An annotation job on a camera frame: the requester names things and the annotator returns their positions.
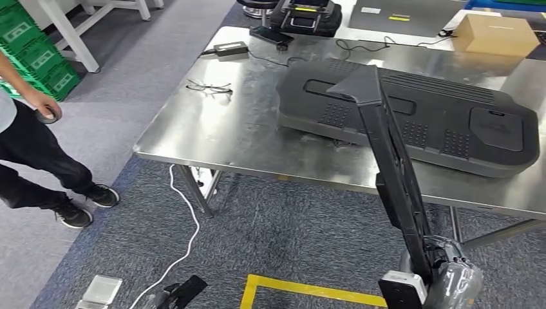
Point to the person's hand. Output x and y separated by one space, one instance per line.
40 101

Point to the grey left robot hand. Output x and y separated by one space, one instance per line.
187 290

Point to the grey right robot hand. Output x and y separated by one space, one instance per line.
458 283

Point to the dark tape roll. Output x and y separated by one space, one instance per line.
53 117

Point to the black plastic frame part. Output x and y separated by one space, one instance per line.
384 140

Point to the person's forearm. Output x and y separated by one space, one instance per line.
17 79

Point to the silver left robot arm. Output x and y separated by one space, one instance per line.
155 300

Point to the stainless steel workbench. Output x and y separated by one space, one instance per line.
222 128

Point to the green plastic crate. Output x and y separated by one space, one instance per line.
40 59
17 30
59 83

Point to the person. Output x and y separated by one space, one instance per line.
38 162

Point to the white power strip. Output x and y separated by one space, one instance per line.
204 179

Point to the thin-framed eyeglasses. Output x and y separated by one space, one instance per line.
209 88

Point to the large black plastic cover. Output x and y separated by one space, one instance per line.
448 111

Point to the black power adapter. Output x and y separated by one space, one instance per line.
230 48

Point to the black round stool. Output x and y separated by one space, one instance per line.
256 6

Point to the black flat phone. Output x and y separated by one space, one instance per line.
271 35

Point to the white desk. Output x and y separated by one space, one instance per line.
426 41

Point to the brown cardboard box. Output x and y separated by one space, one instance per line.
495 36

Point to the grey closed laptop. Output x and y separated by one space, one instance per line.
405 19

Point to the black controller case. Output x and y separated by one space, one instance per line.
307 21

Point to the blue plastic crate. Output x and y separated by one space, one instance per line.
503 4

